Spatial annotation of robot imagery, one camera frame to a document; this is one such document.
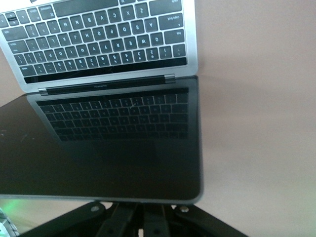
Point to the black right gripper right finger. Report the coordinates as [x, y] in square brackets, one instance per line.
[158, 222]

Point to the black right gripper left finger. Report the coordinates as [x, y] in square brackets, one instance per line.
[121, 222]

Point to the grey laptop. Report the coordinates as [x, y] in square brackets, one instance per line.
[98, 148]

